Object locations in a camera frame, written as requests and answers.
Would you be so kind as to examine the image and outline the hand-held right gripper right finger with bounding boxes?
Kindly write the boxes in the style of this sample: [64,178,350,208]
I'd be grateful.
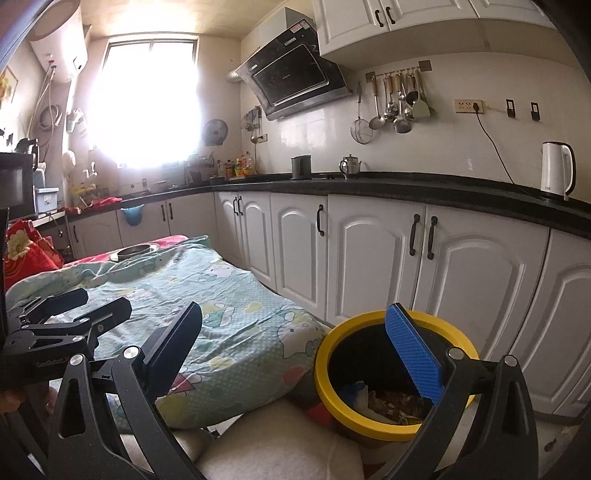
[381,302,541,480]

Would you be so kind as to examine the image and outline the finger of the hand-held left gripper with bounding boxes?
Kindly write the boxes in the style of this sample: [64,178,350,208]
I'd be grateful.
[9,288,89,326]
[21,296,132,352]

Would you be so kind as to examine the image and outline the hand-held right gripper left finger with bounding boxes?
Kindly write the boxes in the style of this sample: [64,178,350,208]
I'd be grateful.
[47,301,207,480]

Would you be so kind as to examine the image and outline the white tissue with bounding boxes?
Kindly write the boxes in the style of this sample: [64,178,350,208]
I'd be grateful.
[358,385,384,416]

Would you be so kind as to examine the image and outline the black bin with yellow rim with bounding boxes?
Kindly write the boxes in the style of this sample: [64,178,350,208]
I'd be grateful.
[314,310,481,450]

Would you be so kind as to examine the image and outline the person's left hand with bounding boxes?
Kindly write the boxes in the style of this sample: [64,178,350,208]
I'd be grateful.
[0,383,58,415]

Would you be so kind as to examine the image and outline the red floral bag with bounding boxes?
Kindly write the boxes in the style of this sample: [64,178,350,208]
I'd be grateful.
[4,219,64,273]

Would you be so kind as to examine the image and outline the cartoon printed green blanket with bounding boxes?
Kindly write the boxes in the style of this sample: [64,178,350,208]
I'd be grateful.
[7,235,333,430]

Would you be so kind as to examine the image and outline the pink table cloth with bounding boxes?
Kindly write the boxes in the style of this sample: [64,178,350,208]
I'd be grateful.
[62,234,189,266]

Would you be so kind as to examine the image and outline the pale blue storage box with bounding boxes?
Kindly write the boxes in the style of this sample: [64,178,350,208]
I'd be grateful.
[34,187,61,213]

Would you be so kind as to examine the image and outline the red plastic object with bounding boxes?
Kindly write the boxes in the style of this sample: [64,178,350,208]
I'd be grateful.
[305,401,333,425]

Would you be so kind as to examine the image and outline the black microwave oven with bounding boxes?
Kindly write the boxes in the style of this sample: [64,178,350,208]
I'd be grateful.
[0,152,38,220]

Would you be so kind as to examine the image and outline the cream cushion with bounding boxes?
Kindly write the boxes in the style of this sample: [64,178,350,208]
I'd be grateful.
[185,399,370,480]

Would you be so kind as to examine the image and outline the black countertop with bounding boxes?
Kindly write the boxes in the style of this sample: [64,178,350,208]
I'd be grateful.
[60,173,591,241]

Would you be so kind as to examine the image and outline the dish rack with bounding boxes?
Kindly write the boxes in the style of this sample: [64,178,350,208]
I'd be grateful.
[185,154,215,183]

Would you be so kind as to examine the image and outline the white hanging bag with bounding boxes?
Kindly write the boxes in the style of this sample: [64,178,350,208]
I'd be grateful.
[66,108,88,134]

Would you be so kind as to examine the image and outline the cluster of condiment bottles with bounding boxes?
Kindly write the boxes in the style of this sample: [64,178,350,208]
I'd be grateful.
[217,157,256,178]

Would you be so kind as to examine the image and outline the bright window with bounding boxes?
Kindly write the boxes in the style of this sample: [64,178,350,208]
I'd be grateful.
[90,39,201,169]

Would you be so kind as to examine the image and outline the row of hanging kitchen utensils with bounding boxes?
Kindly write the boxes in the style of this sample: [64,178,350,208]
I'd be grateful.
[368,69,435,134]

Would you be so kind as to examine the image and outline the white electric kettle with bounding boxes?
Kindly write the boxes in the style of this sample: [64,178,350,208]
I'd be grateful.
[540,141,577,201]

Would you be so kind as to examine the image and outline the white water heater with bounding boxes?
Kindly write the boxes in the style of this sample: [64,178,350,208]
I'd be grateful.
[30,0,88,84]

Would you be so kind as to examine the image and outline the black range hood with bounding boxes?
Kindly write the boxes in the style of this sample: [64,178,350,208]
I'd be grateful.
[227,7,354,121]

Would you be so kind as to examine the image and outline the white upper cabinets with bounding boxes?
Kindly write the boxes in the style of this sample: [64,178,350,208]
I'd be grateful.
[311,0,559,58]

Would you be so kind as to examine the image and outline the round steel ring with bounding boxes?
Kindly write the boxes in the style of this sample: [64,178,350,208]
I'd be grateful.
[111,243,162,261]

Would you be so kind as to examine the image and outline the coiled white hose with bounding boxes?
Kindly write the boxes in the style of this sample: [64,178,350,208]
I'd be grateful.
[39,104,63,130]

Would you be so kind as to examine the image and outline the small wall fan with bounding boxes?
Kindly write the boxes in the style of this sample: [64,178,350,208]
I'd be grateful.
[202,119,229,146]

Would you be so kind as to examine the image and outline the floral wall picture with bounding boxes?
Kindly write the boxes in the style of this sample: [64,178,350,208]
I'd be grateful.
[0,67,19,104]

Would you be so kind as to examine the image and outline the wire skimmer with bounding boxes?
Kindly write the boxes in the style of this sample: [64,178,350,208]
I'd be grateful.
[350,83,374,145]

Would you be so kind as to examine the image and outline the black power cable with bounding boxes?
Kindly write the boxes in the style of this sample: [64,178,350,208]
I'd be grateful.
[473,104,529,197]

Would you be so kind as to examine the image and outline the wall utensil rail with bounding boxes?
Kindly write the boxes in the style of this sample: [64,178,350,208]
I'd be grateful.
[365,60,432,84]

